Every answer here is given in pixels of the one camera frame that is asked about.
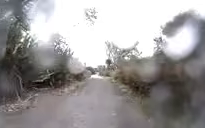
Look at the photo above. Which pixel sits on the bare pale tree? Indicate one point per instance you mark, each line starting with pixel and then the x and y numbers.
pixel 121 53

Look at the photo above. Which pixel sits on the row of dark bushes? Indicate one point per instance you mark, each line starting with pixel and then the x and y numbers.
pixel 140 76

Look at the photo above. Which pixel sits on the grass verge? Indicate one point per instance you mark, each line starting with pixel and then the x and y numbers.
pixel 130 96

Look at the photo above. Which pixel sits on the grey asphalt road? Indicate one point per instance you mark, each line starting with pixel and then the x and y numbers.
pixel 90 106

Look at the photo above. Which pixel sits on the small thin tree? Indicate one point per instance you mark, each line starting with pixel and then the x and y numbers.
pixel 160 46

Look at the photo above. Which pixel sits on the dirt verge with dry stalks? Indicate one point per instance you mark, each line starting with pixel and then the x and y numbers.
pixel 20 101

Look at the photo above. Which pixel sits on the group of dark trees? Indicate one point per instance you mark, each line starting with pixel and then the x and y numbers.
pixel 10 66

